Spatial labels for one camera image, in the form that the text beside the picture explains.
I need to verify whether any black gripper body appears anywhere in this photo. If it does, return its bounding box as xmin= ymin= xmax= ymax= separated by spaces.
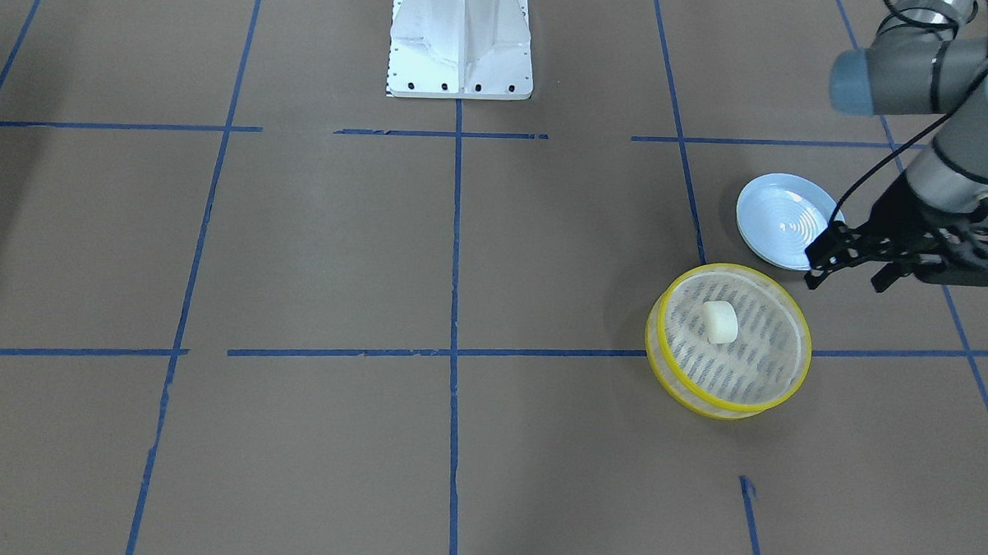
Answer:
xmin=864 ymin=176 xmax=988 ymax=287

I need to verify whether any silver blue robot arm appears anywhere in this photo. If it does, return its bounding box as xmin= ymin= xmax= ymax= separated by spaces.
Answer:
xmin=806 ymin=0 xmax=988 ymax=292

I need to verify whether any white steamed bun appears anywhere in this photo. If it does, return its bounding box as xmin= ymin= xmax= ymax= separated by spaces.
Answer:
xmin=701 ymin=300 xmax=740 ymax=345

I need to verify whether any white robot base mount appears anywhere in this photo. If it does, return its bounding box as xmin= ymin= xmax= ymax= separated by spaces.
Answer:
xmin=385 ymin=0 xmax=535 ymax=101

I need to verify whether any light blue plate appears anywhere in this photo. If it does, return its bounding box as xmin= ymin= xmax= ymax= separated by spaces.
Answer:
xmin=735 ymin=172 xmax=836 ymax=272

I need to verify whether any yellow rimmed bamboo steamer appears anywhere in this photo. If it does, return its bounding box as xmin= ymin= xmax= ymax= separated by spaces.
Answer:
xmin=643 ymin=263 xmax=812 ymax=420

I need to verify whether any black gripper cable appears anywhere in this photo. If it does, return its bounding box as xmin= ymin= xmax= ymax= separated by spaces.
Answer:
xmin=826 ymin=108 xmax=953 ymax=232

